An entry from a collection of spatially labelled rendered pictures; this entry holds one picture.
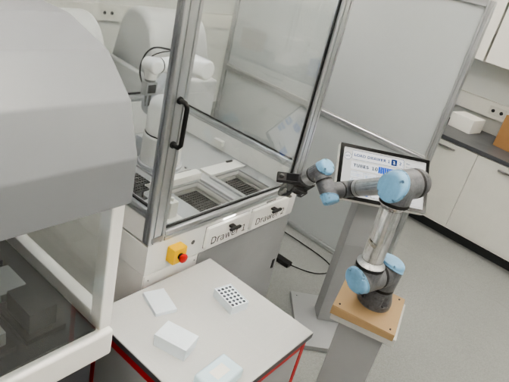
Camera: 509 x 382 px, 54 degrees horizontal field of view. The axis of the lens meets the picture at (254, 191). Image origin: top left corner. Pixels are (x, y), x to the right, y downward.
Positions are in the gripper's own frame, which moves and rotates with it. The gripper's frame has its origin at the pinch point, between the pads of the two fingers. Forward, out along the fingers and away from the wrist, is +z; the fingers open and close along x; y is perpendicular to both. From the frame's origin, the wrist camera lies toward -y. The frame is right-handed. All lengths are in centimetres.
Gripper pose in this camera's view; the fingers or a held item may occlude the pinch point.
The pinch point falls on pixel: (278, 192)
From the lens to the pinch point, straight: 241.4
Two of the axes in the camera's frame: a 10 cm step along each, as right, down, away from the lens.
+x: 1.1, -8.7, 4.7
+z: -5.2, 3.5, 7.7
